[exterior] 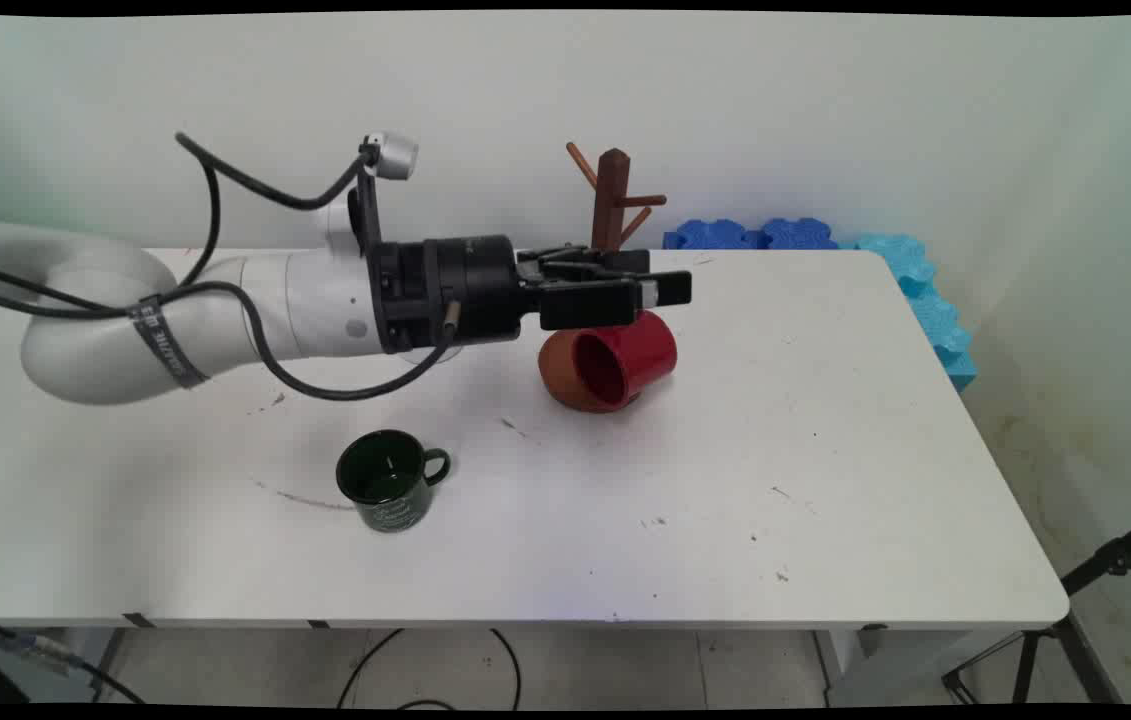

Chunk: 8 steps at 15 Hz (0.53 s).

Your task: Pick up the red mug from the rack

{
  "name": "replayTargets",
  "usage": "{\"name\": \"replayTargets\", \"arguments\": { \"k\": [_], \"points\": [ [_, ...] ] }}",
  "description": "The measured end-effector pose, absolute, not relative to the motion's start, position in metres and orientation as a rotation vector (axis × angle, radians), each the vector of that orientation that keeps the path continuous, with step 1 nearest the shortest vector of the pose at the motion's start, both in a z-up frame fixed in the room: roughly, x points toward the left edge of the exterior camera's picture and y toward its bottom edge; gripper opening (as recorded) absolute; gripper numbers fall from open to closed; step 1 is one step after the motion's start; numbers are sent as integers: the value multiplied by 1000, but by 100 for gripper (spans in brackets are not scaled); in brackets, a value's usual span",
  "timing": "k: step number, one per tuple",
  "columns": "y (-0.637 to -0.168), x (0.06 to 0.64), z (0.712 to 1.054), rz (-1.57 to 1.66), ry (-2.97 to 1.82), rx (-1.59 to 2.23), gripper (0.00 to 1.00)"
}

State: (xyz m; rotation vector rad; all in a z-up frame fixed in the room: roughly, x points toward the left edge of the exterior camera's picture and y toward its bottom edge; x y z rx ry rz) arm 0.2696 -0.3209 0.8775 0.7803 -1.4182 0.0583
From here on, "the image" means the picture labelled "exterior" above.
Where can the dark green enamel mug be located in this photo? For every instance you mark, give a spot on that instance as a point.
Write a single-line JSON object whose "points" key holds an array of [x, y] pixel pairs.
{"points": [[387, 485]]}

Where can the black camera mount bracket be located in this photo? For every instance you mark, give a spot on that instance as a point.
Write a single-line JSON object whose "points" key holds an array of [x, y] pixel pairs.
{"points": [[368, 215]]}

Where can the dark blue foam mat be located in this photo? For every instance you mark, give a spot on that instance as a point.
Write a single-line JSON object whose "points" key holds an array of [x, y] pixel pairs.
{"points": [[800, 234], [715, 236]]}

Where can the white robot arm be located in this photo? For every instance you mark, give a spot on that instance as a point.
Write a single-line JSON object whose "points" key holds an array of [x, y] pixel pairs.
{"points": [[95, 300]]}

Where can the cyan foam mat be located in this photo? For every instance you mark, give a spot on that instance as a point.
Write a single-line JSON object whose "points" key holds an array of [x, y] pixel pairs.
{"points": [[930, 300]]}

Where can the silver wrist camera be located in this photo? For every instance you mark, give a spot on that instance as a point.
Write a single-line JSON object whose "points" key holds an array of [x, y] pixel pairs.
{"points": [[395, 156]]}

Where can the red speckled enamel mug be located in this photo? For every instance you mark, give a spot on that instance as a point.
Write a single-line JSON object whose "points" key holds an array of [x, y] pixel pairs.
{"points": [[643, 355]]}

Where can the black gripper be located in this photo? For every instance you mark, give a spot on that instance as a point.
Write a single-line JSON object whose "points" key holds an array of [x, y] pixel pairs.
{"points": [[470, 290]]}

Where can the black tripod stand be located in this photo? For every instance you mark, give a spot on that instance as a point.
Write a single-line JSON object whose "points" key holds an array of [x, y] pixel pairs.
{"points": [[1115, 555]]}

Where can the brown wooden mug tree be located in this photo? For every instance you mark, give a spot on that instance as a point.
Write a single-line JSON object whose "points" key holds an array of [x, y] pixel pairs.
{"points": [[612, 200]]}

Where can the white table leg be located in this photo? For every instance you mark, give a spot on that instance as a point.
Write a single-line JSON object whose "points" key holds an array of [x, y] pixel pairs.
{"points": [[850, 660]]}

